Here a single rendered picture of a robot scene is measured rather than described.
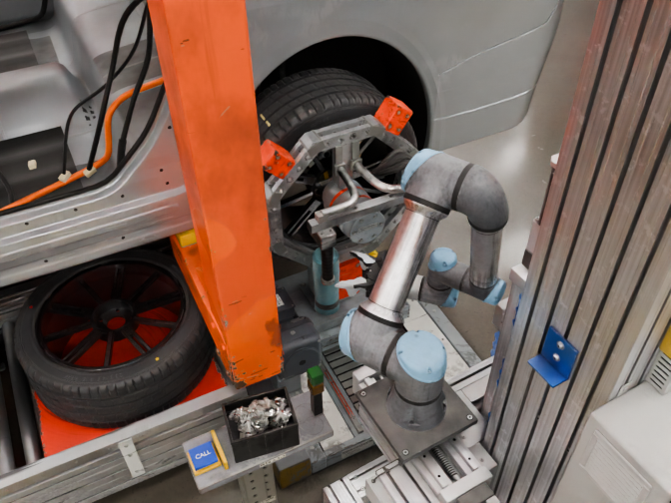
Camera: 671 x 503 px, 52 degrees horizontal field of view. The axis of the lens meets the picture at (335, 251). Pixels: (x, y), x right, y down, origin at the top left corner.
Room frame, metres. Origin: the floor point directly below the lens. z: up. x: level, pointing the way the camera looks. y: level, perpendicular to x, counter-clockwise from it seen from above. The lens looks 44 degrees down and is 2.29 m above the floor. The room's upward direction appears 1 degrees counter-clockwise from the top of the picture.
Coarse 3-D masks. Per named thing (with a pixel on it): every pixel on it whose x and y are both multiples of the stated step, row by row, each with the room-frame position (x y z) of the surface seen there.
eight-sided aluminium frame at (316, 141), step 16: (336, 128) 1.76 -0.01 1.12; (352, 128) 1.75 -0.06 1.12; (368, 128) 1.76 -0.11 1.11; (384, 128) 1.78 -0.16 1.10; (304, 144) 1.70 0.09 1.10; (320, 144) 1.69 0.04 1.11; (336, 144) 1.71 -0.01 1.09; (400, 144) 1.81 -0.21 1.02; (304, 160) 1.67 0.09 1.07; (272, 176) 1.68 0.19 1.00; (288, 176) 1.64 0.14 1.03; (400, 176) 1.87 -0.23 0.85; (272, 192) 1.62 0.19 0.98; (272, 208) 1.62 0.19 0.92; (400, 208) 1.83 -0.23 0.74; (272, 224) 1.61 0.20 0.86; (384, 224) 1.81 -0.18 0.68; (272, 240) 1.61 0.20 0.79; (288, 240) 1.69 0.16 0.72; (288, 256) 1.63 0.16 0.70; (304, 256) 1.66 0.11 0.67; (352, 256) 1.74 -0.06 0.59
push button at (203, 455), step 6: (204, 444) 1.07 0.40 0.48; (210, 444) 1.07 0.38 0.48; (192, 450) 1.05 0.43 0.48; (198, 450) 1.05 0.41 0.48; (204, 450) 1.05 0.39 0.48; (210, 450) 1.05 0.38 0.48; (192, 456) 1.03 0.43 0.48; (198, 456) 1.03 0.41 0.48; (204, 456) 1.03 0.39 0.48; (210, 456) 1.03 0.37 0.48; (216, 456) 1.03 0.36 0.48; (198, 462) 1.01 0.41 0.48; (204, 462) 1.01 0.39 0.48; (210, 462) 1.01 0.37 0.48; (198, 468) 0.99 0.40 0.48
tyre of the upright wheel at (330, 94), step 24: (312, 72) 1.99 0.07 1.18; (336, 72) 2.01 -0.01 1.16; (264, 96) 1.91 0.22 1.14; (288, 96) 1.87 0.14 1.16; (312, 96) 1.85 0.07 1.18; (336, 96) 1.85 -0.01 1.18; (360, 96) 1.87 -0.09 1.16; (264, 120) 1.81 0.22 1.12; (288, 120) 1.76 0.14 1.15; (312, 120) 1.77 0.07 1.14; (336, 120) 1.81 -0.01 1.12; (288, 144) 1.73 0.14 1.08
